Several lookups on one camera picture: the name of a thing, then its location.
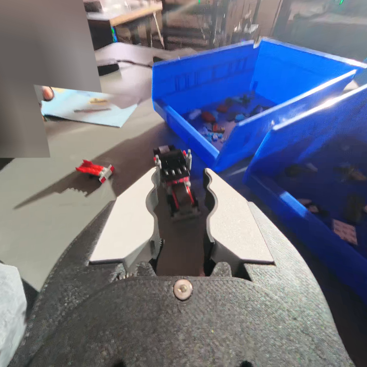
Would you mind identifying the power cable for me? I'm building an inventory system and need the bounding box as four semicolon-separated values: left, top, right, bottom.
115;59;153;68

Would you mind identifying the wooden-top table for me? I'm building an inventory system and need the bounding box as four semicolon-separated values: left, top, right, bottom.
86;4;164;50

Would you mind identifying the small red brick assembly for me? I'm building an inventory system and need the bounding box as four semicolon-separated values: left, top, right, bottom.
75;160;115;184

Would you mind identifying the toy brick truck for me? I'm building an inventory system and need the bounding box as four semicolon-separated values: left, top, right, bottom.
153;145;201;221

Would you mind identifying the blue plastic bin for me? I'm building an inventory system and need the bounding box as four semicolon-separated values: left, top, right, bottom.
243;83;367;305
152;37;367;173

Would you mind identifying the light blue instruction booklet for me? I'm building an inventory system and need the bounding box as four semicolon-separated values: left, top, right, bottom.
41;85;139;128

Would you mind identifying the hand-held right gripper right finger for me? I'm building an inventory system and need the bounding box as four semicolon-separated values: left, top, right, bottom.
203;168;275;277

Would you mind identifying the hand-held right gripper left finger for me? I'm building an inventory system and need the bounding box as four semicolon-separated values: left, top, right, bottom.
89;167;161;275

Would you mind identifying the pile of loose toy bricks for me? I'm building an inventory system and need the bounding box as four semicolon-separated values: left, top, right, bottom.
284;161;367;247
188;93;270;144

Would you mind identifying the black power strip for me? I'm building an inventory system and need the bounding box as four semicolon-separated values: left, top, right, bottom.
97;63;120;77

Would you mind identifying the grey desk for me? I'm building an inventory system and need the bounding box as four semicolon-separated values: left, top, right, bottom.
0;42;367;367

